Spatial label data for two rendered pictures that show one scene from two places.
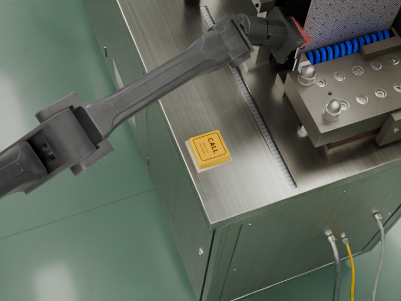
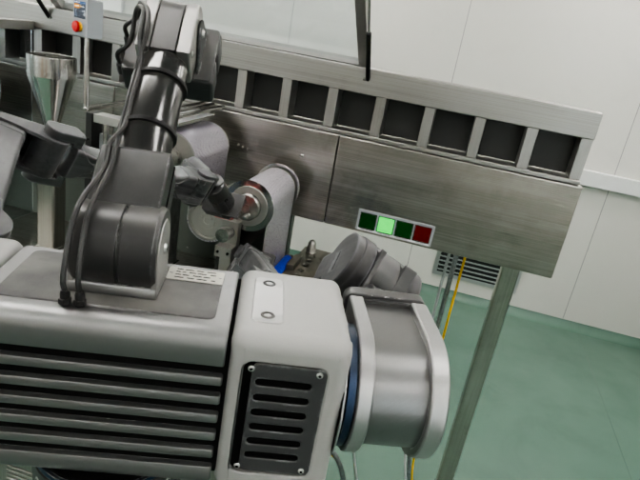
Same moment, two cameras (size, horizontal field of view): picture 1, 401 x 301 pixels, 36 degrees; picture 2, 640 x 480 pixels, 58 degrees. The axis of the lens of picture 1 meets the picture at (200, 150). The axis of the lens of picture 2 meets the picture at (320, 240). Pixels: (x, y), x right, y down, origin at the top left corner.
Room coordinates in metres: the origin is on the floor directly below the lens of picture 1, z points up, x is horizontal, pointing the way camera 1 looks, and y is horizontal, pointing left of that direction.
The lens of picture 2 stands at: (-0.21, 0.92, 1.76)
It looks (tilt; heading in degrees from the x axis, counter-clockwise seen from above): 20 degrees down; 308
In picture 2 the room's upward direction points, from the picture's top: 10 degrees clockwise
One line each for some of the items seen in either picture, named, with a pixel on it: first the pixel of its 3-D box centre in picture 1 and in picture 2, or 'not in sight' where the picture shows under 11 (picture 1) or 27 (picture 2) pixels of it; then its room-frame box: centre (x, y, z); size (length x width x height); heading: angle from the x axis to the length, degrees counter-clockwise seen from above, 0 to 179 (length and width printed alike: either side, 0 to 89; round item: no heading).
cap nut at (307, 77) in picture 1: (308, 73); not in sight; (0.78, -0.21, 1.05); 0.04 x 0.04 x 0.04
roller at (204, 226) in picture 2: not in sight; (224, 210); (1.06, -0.21, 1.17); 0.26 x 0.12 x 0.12; 117
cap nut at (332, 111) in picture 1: (333, 107); not in sight; (0.70, -0.26, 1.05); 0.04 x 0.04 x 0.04
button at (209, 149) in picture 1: (209, 149); not in sight; (0.65, -0.02, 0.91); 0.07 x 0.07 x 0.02; 27
